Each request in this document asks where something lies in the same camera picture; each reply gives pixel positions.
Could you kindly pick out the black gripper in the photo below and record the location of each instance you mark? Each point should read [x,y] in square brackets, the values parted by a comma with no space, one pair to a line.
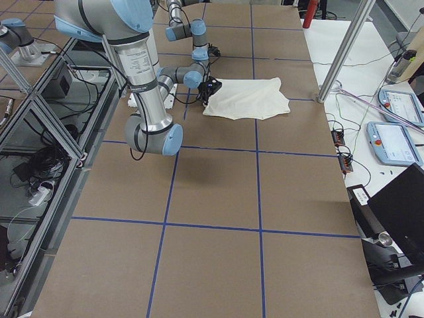
[204,90]

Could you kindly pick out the cream white t-shirt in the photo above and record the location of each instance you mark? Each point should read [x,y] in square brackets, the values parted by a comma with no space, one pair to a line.
[248,99]

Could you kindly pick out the second grey blue robot arm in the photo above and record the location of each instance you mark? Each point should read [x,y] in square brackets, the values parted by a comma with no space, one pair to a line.
[180,27]

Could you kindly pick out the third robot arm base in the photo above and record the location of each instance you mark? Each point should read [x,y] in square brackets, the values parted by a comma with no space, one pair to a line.
[15,35]

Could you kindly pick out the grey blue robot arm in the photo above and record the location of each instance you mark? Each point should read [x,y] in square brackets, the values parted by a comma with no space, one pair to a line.
[126,26]

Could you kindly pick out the red bottle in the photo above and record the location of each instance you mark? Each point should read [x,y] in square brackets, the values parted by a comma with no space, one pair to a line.
[310,13]

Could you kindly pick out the reacher grabber stick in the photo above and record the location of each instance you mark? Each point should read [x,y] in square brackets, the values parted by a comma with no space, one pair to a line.
[338,89]

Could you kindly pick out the white power strip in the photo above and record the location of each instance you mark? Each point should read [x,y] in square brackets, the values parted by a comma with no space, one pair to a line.
[42,195]

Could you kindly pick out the blue teach pendant lower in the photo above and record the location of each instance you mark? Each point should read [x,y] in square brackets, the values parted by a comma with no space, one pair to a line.
[392,144]

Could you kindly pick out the blue teach pendant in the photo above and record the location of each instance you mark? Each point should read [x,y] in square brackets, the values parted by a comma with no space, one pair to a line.
[403,104]
[392,144]

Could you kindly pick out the grey water bottle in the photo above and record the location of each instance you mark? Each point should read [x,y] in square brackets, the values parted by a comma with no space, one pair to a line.
[400,66]

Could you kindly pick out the blue teach pendant upper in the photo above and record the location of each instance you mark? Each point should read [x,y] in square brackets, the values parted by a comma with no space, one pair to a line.
[403,104]

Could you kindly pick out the black laptop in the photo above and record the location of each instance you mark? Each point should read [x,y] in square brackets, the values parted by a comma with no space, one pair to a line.
[399,209]

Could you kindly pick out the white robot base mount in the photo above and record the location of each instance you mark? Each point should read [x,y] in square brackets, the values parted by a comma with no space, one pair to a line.
[168,100]

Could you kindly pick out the aluminium frame rail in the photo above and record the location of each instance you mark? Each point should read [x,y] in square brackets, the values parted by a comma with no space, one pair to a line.
[51,140]

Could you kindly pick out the aluminium frame post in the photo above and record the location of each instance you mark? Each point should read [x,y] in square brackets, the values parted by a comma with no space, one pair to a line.
[347,43]

